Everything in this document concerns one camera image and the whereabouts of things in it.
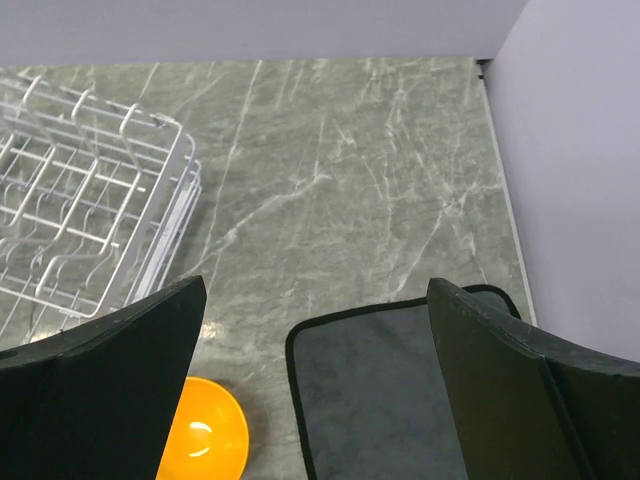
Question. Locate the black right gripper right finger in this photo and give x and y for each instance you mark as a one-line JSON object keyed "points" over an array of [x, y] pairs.
{"points": [[527, 404]]}

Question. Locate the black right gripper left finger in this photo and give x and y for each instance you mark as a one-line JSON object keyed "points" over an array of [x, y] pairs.
{"points": [[97, 401]]}

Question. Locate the orange bowl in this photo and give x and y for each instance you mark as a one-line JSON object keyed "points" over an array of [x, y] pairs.
{"points": [[209, 436]]}

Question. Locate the dark grey drying mat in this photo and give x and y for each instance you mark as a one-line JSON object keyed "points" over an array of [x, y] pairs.
{"points": [[369, 396]]}

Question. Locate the white wire dish rack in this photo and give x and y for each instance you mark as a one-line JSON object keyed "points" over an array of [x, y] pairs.
{"points": [[93, 196]]}

